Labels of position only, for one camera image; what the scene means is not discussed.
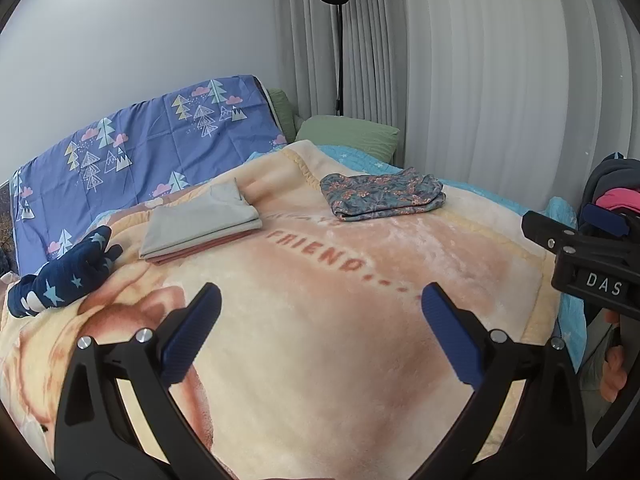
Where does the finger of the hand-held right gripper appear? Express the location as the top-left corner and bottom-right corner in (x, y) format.
(582, 203), (631, 237)
(521, 211), (640, 273)

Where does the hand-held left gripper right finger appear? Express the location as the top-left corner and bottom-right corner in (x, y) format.
(421, 282), (588, 480)

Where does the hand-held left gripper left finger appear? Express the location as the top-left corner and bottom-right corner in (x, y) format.
(54, 282), (236, 480)

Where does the teal floral shirt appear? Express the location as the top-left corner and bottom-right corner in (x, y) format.
(320, 166), (446, 222)

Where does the person's right hand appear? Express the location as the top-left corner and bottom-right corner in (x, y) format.
(602, 310), (626, 403)

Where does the dark and pink clothing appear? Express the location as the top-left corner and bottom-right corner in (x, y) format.
(580, 152), (640, 241)

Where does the cream plush blanket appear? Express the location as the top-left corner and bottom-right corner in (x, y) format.
(0, 140), (563, 480)

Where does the navy star-print fleece garment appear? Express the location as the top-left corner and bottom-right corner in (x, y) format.
(7, 225), (123, 318)

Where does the blue tree-print pillow cover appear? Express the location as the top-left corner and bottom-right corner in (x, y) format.
(11, 75), (288, 266)

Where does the grey pleated curtain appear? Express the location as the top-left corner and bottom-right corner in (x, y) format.
(275, 0), (640, 221)

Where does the green pillow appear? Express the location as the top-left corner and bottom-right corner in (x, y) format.
(295, 115), (401, 163)
(267, 89), (301, 136)

